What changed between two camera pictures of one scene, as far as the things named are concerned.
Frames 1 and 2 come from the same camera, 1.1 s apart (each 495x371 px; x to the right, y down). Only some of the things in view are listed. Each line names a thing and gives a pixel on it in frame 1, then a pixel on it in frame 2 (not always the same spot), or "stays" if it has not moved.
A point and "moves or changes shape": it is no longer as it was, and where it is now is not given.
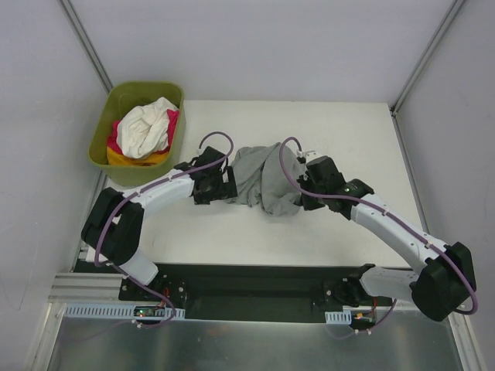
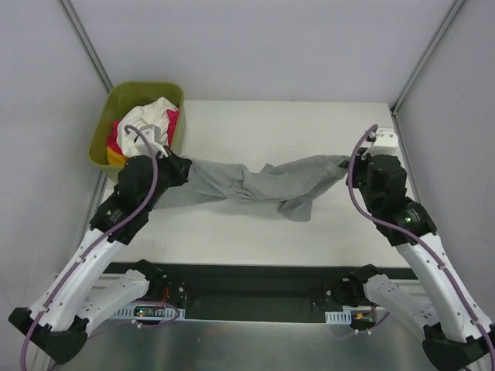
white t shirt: (144, 129) stays
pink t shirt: (112, 141) stays
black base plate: (246, 291) stays
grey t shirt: (260, 181) moves or changes shape
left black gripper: (229, 185) → (179, 170)
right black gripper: (308, 197) → (352, 167)
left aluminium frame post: (86, 44) stays
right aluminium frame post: (426, 56) stays
